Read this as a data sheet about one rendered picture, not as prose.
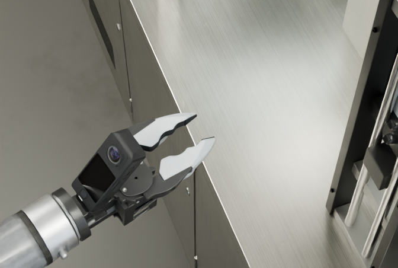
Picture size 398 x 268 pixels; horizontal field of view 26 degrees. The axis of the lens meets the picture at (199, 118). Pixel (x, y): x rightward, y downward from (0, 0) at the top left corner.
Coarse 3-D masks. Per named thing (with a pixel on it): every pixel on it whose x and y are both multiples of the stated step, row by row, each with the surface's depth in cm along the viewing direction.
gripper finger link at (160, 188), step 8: (160, 176) 108; (176, 176) 108; (184, 176) 108; (152, 184) 107; (160, 184) 107; (168, 184) 107; (176, 184) 108; (152, 192) 107; (160, 192) 107; (168, 192) 108
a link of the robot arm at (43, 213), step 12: (36, 204) 104; (48, 204) 104; (60, 204) 104; (36, 216) 103; (48, 216) 103; (60, 216) 103; (36, 228) 102; (48, 228) 102; (60, 228) 103; (72, 228) 103; (48, 240) 102; (60, 240) 103; (72, 240) 104; (60, 252) 104
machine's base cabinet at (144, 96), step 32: (96, 0) 238; (96, 32) 263; (128, 32) 201; (128, 64) 217; (128, 96) 236; (160, 96) 185; (160, 160) 215; (192, 192) 183; (192, 224) 196; (224, 224) 160; (192, 256) 212; (224, 256) 170
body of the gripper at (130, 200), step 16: (144, 176) 107; (64, 192) 105; (128, 192) 106; (144, 192) 106; (80, 208) 106; (112, 208) 110; (128, 208) 108; (80, 224) 104; (96, 224) 110; (80, 240) 108
